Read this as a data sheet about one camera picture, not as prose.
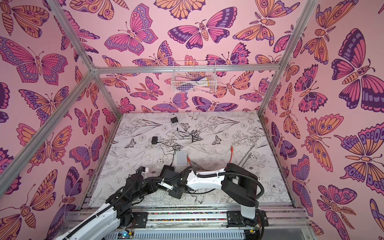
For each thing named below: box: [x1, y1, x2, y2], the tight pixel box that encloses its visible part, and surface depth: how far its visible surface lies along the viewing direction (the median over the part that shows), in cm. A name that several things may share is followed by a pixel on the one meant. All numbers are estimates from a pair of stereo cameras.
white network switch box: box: [175, 150, 187, 167], surface depth 96 cm
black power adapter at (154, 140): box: [151, 136, 158, 145], surface depth 105 cm
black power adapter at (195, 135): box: [170, 116, 204, 143], surface depth 108 cm
